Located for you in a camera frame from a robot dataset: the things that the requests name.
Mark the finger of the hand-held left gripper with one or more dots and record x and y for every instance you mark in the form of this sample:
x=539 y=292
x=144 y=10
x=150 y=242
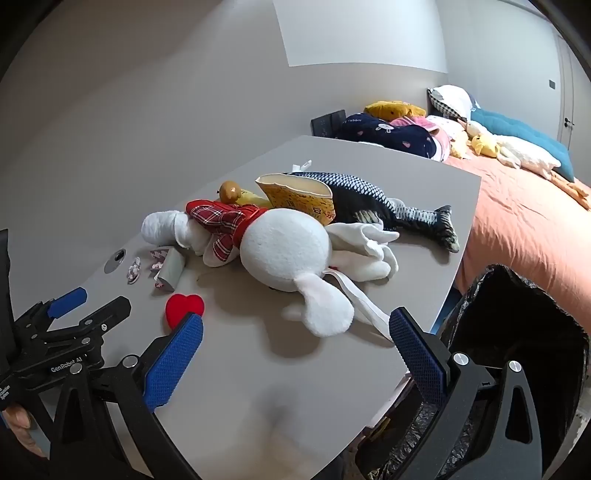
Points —
x=69 y=299
x=108 y=313

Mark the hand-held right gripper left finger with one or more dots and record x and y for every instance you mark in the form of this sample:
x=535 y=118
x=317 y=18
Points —
x=175 y=362

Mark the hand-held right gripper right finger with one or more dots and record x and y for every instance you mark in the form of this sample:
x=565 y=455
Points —
x=418 y=360

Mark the red heart plush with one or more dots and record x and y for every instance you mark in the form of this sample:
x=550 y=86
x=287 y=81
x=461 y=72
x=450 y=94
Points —
x=182 y=307

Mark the grey cardboard tube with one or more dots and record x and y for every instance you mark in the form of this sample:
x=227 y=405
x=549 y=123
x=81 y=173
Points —
x=171 y=270

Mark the black trash bag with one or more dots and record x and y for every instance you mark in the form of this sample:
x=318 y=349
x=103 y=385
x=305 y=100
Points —
x=508 y=323

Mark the white towel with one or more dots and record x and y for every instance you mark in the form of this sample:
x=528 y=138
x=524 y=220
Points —
x=159 y=226

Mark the white rabbit plush plaid outfit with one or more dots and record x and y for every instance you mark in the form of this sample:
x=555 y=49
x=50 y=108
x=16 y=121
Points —
x=281 y=244

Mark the yellow snack bag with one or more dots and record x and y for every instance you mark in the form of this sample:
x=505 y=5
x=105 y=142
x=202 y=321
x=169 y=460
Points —
x=300 y=203

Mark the person's left hand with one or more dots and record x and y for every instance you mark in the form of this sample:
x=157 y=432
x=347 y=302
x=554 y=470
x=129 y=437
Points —
x=18 y=422

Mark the pink printed wrapper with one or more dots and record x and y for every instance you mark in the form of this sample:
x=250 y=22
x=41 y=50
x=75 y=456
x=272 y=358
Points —
x=156 y=258

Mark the small brown plush toy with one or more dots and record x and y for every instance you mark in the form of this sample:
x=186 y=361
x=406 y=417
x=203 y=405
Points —
x=229 y=190

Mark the bed with orange sheet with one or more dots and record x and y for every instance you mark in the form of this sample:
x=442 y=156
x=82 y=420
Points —
x=517 y=217

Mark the blue grey fish plush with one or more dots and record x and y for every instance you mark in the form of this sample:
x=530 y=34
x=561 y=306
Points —
x=364 y=194

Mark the yellow paper cup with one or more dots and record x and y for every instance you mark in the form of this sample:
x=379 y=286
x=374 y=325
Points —
x=254 y=199

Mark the pale yellow plush toy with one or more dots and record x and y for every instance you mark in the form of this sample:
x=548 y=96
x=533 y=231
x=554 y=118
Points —
x=459 y=148

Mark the yellow duck plush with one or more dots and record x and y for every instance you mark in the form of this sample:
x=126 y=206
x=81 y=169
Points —
x=482 y=145

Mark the pink blanket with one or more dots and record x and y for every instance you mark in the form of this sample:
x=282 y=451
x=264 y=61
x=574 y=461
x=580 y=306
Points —
x=441 y=136

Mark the navy printed blanket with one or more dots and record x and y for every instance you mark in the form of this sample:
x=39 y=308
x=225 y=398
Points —
x=383 y=134

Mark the white goose plush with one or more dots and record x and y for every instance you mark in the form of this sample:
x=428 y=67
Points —
x=526 y=154

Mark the white floral pillow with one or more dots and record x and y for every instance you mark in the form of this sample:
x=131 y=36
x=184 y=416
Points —
x=450 y=129

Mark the teal cushion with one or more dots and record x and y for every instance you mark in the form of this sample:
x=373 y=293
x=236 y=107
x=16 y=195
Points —
x=517 y=131

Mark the mustard yellow plush pillow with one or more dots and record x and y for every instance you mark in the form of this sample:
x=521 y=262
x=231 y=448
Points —
x=392 y=108

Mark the black chair back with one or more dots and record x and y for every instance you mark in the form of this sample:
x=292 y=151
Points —
x=328 y=123

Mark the checkered patchwork pillow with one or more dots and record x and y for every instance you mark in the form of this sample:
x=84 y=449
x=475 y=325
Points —
x=450 y=99

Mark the white door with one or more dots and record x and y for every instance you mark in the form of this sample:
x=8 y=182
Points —
x=575 y=83

